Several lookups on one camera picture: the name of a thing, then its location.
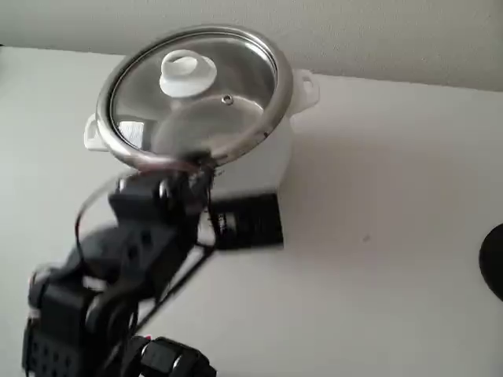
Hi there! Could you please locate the glass lid with white knob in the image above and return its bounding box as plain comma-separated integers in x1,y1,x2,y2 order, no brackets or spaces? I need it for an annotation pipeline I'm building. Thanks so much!
108,37,278,155

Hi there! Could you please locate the steel inner pot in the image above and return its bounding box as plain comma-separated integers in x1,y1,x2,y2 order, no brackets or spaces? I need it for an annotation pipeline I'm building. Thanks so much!
112,38,276,152

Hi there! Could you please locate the black square camera module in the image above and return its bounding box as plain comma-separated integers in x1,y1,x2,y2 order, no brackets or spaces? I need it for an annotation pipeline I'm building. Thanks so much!
204,192,285,251

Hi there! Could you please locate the white rice cooker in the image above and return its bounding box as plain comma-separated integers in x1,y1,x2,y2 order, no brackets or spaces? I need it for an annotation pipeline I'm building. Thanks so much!
82,25,320,196

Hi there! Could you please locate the black round object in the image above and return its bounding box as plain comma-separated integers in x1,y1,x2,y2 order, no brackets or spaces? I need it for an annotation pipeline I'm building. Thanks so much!
478,223,503,303

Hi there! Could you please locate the thin black wire loop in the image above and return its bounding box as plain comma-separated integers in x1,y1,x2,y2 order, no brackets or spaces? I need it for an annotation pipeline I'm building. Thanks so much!
73,172,123,260

